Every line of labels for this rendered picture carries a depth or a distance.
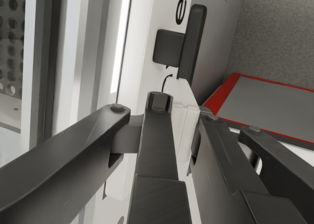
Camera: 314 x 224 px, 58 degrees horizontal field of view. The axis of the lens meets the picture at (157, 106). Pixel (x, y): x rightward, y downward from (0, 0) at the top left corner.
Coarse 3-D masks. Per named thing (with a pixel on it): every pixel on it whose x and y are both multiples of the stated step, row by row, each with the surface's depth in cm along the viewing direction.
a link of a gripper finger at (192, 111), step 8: (184, 80) 20; (184, 88) 17; (184, 96) 16; (192, 96) 16; (184, 104) 14; (192, 104) 14; (184, 112) 14; (192, 112) 14; (184, 120) 14; (192, 120) 14; (184, 128) 14; (192, 128) 14; (184, 136) 14; (192, 136) 14; (184, 144) 14; (176, 152) 14; (184, 152) 14; (184, 160) 14
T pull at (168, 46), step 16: (192, 16) 22; (160, 32) 23; (176, 32) 23; (192, 32) 22; (160, 48) 23; (176, 48) 23; (192, 48) 22; (176, 64) 23; (192, 64) 23; (192, 80) 24
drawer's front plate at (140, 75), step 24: (144, 0) 21; (168, 0) 24; (144, 24) 21; (168, 24) 25; (144, 48) 22; (144, 72) 23; (168, 72) 29; (120, 96) 24; (144, 96) 25; (120, 168) 25; (120, 192) 26
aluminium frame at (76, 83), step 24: (48, 0) 16; (72, 0) 16; (96, 0) 17; (120, 0) 19; (48, 24) 16; (72, 24) 16; (96, 24) 18; (48, 48) 17; (72, 48) 17; (96, 48) 18; (48, 72) 17; (72, 72) 17; (96, 72) 20; (48, 96) 18; (72, 96) 18; (96, 96) 20; (48, 120) 18; (72, 120) 18
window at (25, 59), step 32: (0, 0) 13; (32, 0) 15; (0, 32) 14; (32, 32) 15; (0, 64) 14; (32, 64) 16; (0, 96) 15; (32, 96) 17; (0, 128) 15; (32, 128) 17; (0, 160) 16
